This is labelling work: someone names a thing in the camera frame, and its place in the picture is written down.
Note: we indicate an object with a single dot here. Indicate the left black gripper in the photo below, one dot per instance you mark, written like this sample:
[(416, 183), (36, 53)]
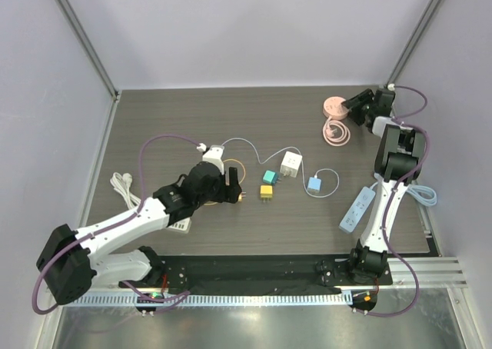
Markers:
[(229, 193)]

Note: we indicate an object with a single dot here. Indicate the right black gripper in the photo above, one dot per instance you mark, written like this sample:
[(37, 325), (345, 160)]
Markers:
[(366, 105)]

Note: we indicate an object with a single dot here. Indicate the orange charger plug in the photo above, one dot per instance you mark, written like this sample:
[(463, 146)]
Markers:
[(242, 196)]

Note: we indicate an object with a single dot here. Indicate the pink round power socket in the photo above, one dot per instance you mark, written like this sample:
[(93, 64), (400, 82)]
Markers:
[(333, 108)]

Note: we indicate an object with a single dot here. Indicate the teal plug adapter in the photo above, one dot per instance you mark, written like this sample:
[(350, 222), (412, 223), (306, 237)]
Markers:
[(271, 177)]

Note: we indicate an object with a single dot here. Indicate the yellow charger plug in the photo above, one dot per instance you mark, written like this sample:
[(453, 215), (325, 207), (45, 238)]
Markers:
[(266, 192)]

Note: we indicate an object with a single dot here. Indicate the white cube socket adapter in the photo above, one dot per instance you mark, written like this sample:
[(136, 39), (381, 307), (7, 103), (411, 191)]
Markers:
[(290, 164)]

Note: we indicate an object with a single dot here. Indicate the white USB power strip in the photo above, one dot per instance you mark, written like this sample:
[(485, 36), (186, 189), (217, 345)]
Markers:
[(183, 226)]

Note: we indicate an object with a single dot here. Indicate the blue USB charger plug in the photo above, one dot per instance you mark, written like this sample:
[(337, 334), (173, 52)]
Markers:
[(314, 185)]

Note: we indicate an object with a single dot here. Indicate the light blue power strip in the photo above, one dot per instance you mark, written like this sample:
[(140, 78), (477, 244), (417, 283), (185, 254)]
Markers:
[(357, 209)]

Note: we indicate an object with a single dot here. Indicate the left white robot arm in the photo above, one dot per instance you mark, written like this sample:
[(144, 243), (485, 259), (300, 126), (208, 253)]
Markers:
[(73, 261)]

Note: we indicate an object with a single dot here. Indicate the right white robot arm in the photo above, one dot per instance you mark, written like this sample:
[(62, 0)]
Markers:
[(402, 151)]

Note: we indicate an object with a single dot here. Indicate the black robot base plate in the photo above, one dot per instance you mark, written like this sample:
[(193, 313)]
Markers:
[(263, 275)]

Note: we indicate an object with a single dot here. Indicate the white slotted cable duct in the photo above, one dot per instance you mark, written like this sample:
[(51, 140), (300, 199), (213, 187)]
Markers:
[(129, 299)]

